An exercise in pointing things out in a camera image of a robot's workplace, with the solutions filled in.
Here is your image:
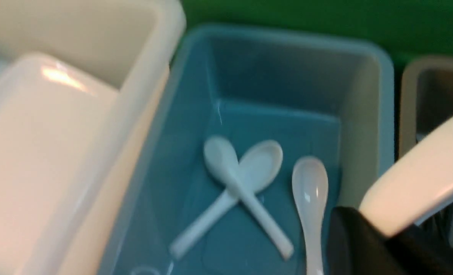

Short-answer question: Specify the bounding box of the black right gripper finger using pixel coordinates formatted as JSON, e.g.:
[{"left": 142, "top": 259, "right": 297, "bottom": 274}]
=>
[{"left": 328, "top": 207, "right": 453, "bottom": 275}]

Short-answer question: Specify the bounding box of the white ceramic spoon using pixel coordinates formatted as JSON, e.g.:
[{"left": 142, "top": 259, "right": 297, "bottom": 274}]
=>
[
  {"left": 203, "top": 135, "right": 294, "bottom": 260},
  {"left": 169, "top": 136, "right": 294, "bottom": 260},
  {"left": 292, "top": 156, "right": 329, "bottom": 275},
  {"left": 358, "top": 117, "right": 453, "bottom": 238}
]

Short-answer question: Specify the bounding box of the top white square plate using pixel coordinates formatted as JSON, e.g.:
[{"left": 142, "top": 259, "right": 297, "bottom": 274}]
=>
[{"left": 0, "top": 53, "right": 118, "bottom": 275}]

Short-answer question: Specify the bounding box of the teal plastic bin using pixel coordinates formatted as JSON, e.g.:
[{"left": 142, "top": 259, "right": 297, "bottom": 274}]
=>
[{"left": 97, "top": 24, "right": 395, "bottom": 275}]

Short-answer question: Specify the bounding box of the brown plastic bin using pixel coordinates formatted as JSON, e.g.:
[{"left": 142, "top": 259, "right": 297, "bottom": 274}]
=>
[{"left": 398, "top": 55, "right": 453, "bottom": 254}]

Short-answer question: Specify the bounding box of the large white plastic bin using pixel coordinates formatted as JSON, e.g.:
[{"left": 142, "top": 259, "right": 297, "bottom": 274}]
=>
[{"left": 0, "top": 0, "right": 186, "bottom": 275}]

